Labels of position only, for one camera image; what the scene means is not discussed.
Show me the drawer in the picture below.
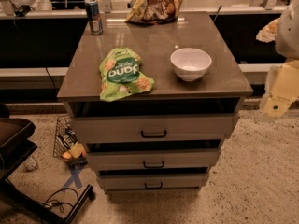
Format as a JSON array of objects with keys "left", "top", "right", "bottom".
[
  {"left": 71, "top": 114, "right": 239, "bottom": 144},
  {"left": 87, "top": 149, "right": 220, "bottom": 171},
  {"left": 97, "top": 174, "right": 208, "bottom": 191}
]

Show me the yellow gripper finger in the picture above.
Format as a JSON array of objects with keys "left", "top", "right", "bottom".
[
  {"left": 256, "top": 19, "right": 279, "bottom": 43},
  {"left": 260, "top": 60, "right": 299, "bottom": 119}
]

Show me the black device on counter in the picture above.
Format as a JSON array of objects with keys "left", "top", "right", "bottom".
[{"left": 15, "top": 5, "right": 31, "bottom": 17}]

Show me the white bowl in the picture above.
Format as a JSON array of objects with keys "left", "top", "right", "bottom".
[{"left": 170, "top": 48, "right": 212, "bottom": 82}]

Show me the green rice chip bag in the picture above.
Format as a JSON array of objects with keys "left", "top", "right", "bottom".
[{"left": 99, "top": 48, "right": 154, "bottom": 102}]

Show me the middle drawer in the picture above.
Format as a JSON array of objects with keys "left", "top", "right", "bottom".
[{"left": 87, "top": 149, "right": 220, "bottom": 171}]

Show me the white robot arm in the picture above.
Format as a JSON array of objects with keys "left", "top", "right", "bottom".
[{"left": 256, "top": 0, "right": 299, "bottom": 119}]

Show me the bottom drawer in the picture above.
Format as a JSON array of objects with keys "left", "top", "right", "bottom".
[{"left": 97, "top": 174, "right": 208, "bottom": 191}]

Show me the redbull can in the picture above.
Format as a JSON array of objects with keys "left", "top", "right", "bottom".
[{"left": 85, "top": 0, "right": 103, "bottom": 35}]

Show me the brown yellow chip bag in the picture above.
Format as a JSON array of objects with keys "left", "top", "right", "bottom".
[{"left": 126, "top": 0, "right": 183, "bottom": 24}]

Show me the wire basket with snacks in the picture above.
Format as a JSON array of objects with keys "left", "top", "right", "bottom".
[{"left": 53, "top": 115, "right": 87, "bottom": 166}]

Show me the top drawer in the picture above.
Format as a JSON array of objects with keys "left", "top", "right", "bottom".
[{"left": 71, "top": 114, "right": 239, "bottom": 144}]

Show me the black floor cable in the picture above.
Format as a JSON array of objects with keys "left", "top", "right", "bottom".
[{"left": 39, "top": 187, "right": 80, "bottom": 214}]

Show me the grey drawer cabinet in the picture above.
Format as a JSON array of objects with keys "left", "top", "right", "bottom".
[{"left": 56, "top": 11, "right": 254, "bottom": 194}]

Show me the black cart frame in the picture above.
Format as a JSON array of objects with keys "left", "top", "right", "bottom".
[{"left": 0, "top": 103, "right": 95, "bottom": 224}]

